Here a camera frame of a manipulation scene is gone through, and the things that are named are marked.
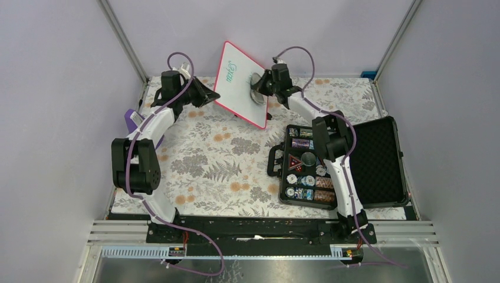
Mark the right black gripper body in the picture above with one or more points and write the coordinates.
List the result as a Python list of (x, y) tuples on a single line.
[(268, 87)]

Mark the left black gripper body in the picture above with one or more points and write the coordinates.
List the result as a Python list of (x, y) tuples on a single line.
[(187, 95)]

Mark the translucent silicone sponge eraser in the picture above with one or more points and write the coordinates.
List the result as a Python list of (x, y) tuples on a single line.
[(256, 92)]

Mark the red-framed whiteboard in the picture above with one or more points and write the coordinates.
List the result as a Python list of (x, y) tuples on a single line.
[(233, 84)]

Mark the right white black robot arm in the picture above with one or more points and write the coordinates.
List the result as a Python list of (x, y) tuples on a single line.
[(334, 141)]

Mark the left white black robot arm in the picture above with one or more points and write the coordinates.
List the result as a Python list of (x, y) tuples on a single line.
[(134, 161)]

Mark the purple plastic object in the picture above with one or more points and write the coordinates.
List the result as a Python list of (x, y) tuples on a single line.
[(134, 125)]

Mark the floral tablecloth mat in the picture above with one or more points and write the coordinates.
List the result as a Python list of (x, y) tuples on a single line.
[(213, 163)]

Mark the black poker chip case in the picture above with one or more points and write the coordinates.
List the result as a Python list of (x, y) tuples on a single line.
[(376, 168)]

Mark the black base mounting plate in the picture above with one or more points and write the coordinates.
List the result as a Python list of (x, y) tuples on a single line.
[(200, 235)]

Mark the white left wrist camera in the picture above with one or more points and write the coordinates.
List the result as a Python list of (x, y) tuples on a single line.
[(185, 69)]

